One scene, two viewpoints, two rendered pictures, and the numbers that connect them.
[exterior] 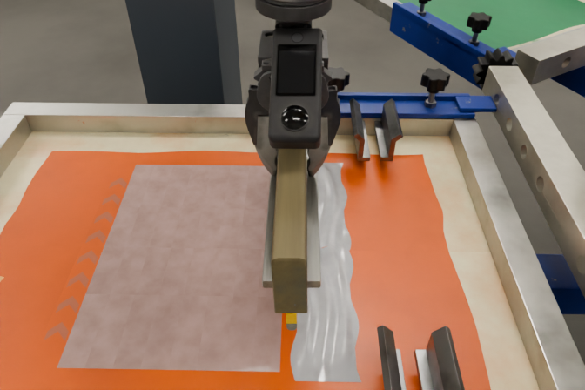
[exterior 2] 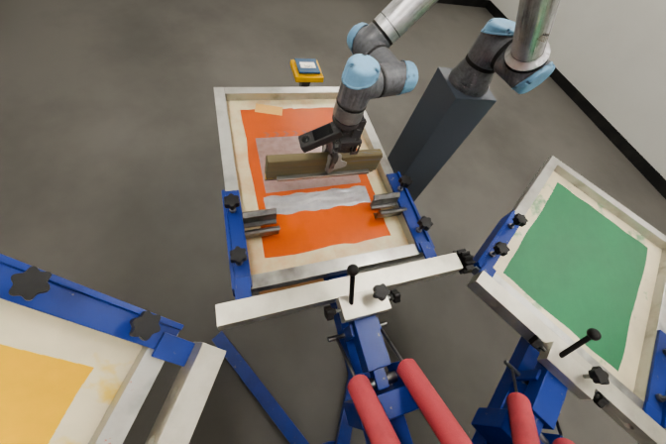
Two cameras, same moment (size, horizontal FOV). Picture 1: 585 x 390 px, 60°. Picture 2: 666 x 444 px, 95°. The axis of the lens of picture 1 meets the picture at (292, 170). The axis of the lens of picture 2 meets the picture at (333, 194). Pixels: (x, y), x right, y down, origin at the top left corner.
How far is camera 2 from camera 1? 0.64 m
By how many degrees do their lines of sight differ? 39
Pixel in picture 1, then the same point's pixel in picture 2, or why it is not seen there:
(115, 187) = not seen: hidden behind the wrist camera
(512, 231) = (344, 264)
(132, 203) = not seen: hidden behind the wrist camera
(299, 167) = (309, 158)
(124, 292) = (283, 146)
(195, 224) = not seen: hidden behind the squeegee
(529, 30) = (549, 302)
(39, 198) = (315, 112)
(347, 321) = (288, 210)
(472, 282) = (318, 253)
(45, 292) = (278, 127)
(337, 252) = (319, 204)
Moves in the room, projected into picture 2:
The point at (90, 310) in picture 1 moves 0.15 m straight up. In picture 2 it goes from (276, 140) to (277, 108)
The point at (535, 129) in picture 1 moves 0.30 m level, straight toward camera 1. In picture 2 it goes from (405, 269) to (302, 237)
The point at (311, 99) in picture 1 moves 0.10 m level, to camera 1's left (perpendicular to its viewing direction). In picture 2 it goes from (313, 140) to (303, 113)
